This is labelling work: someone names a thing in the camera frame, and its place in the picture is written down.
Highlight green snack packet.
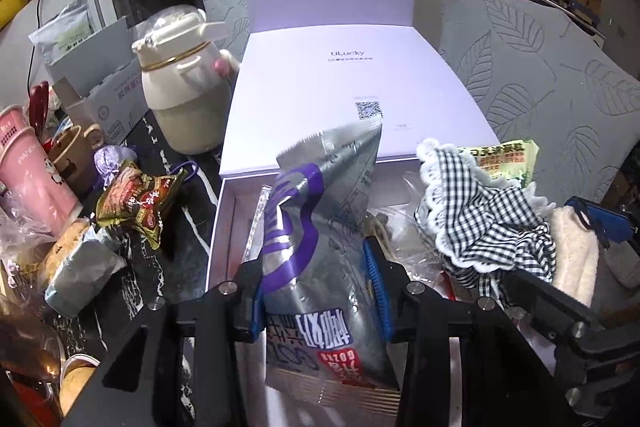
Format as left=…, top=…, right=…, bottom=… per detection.
left=472, top=139, right=541, bottom=190

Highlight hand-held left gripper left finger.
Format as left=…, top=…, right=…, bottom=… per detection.
left=62, top=257, right=271, bottom=427

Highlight brown mug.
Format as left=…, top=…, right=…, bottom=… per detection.
left=47, top=124, right=104, bottom=198

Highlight silver and purple snack bag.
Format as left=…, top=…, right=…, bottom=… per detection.
left=242, top=119, right=402, bottom=408

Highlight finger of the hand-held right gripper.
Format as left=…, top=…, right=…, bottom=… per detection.
left=500, top=268, right=640, bottom=349
left=565, top=196, right=640, bottom=253

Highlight red scissors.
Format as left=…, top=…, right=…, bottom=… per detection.
left=27, top=82, right=51, bottom=138

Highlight white ceramic teapot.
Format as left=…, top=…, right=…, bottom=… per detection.
left=131, top=9, right=243, bottom=155

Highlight lace-edged gingham cloth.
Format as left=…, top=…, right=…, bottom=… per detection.
left=414, top=138, right=558, bottom=297

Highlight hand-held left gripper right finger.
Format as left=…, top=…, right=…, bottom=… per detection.
left=361, top=236, right=583, bottom=427

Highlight pink cup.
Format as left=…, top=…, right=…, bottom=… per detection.
left=0, top=104, right=83, bottom=233

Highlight grey-green snack packet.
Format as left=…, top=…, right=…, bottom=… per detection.
left=44, top=224, right=128, bottom=318

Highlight clear snack bag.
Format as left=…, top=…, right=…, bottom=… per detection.
left=367, top=172, right=451, bottom=278

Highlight green pouch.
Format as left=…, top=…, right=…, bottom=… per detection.
left=28, top=2, right=96, bottom=60

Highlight purple sachet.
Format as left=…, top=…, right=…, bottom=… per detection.
left=93, top=144, right=138, bottom=192

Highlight gold and red snack packet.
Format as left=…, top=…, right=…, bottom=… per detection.
left=95, top=159, right=188, bottom=250

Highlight lavender gift box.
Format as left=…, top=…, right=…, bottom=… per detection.
left=207, top=0, right=503, bottom=427

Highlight white cardboard box with bottles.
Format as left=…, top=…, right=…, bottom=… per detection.
left=42, top=14, right=151, bottom=142

